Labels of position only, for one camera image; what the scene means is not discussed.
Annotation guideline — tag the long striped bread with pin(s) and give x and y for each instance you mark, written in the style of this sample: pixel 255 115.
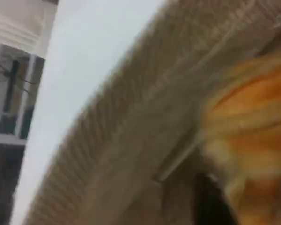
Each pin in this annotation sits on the long striped bread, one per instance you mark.
pixel 260 105

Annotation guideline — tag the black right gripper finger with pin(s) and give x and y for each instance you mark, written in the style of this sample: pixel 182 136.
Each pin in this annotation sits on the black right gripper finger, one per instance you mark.
pixel 212 206

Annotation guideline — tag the brown jute tote bag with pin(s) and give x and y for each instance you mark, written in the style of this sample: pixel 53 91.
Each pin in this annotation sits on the brown jute tote bag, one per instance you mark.
pixel 131 117

